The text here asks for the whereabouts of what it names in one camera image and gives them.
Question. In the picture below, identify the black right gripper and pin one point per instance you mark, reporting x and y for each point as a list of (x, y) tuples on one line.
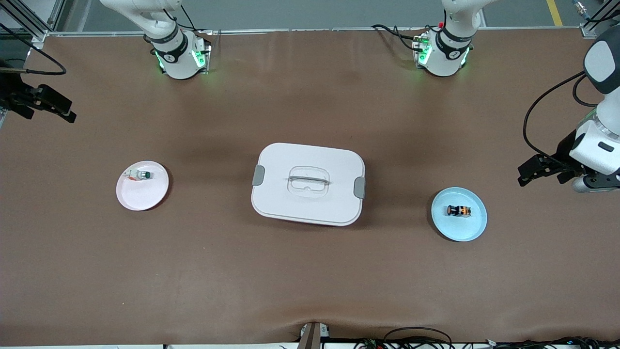
[(11, 93)]

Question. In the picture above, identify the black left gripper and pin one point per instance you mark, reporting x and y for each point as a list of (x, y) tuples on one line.
[(563, 150)]

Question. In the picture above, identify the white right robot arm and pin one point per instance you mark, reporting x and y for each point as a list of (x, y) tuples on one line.
[(177, 60)]

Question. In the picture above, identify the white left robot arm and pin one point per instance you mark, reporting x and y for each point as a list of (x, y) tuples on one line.
[(600, 145)]

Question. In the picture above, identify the white lidded storage box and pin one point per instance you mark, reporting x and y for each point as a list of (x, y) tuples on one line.
[(310, 206)]

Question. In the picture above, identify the light blue round plate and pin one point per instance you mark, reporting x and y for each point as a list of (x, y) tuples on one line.
[(457, 230)]

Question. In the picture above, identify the pink round plate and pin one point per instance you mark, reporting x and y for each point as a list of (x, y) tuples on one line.
[(140, 198)]

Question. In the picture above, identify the aluminium frame profile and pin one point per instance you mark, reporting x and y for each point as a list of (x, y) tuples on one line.
[(41, 35), (588, 30)]

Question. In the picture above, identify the green and white switch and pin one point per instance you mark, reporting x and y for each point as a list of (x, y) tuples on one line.
[(143, 174)]

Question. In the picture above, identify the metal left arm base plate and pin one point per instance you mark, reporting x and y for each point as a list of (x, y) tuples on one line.
[(416, 48)]

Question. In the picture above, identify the brown camera mount post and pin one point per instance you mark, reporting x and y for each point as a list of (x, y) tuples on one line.
[(310, 337)]

